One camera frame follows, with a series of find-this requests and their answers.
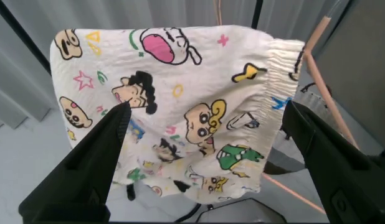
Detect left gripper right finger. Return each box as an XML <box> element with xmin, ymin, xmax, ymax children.
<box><xmin>281</xmin><ymin>99</ymin><xmax>385</xmax><ymax>223</ymax></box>

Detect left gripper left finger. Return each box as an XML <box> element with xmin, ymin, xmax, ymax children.
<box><xmin>17</xmin><ymin>101</ymin><xmax>133</xmax><ymax>223</ymax></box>

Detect cream printed shorts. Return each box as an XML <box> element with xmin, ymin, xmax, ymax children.
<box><xmin>49</xmin><ymin>24</ymin><xmax>306</xmax><ymax>205</ymax></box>

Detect black clothes rack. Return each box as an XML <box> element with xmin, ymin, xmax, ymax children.
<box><xmin>0</xmin><ymin>0</ymin><xmax>264</xmax><ymax>76</ymax></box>

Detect black cable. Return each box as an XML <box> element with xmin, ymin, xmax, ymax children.
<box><xmin>174</xmin><ymin>203</ymin><xmax>202</xmax><ymax>223</ymax></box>

